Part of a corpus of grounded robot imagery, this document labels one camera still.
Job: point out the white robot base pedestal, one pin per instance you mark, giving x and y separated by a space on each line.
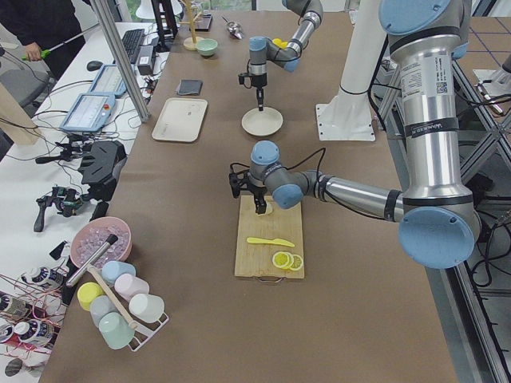
348 115

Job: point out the pink cup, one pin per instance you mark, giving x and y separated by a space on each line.
128 285

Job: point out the black keyboard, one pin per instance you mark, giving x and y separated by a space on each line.
132 41

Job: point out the pink bowl with ice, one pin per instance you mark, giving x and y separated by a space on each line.
94 234

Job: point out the grey folded cloth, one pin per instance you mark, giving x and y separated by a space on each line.
189 87

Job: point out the aluminium frame post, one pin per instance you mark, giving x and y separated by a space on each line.
108 25

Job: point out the grey cup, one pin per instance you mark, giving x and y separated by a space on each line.
99 307

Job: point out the white cup rack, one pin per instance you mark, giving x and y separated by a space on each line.
144 332

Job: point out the teach pendant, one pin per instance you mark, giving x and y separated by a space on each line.
89 112
108 80

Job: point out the yellow lemon far end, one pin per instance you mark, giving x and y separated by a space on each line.
280 43

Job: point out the round cream plate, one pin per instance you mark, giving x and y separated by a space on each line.
262 122

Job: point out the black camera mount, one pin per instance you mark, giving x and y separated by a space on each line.
101 168

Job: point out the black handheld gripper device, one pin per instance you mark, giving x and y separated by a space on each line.
67 201

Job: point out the mint green cup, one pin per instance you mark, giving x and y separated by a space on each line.
115 330

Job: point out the yellow cup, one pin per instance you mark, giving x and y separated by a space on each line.
87 293

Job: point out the lemon slice back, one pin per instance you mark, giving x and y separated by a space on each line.
297 262

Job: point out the wooden mug tree stand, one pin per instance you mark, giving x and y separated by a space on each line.
191 42

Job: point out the mint green bowl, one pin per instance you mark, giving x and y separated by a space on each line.
207 47

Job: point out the cream rabbit tray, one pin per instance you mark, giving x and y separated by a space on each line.
180 120

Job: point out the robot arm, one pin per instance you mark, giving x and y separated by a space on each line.
438 224
263 49

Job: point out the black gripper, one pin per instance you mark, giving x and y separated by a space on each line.
259 81
257 191

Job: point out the near teach pendant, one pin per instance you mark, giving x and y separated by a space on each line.
89 112

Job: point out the white cup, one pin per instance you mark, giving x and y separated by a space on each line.
147 307

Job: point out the blue cup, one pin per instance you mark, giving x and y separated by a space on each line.
112 270

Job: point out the person in black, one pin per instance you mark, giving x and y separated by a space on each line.
48 30

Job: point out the far teach pendant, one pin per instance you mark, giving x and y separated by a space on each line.
108 80

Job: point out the yellow plastic knife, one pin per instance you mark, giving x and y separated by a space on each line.
276 241

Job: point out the wooden cutting board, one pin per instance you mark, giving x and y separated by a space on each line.
255 260

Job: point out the metal ice scoop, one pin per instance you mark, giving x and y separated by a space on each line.
234 28

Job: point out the metal muddler stick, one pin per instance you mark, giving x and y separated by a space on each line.
74 278

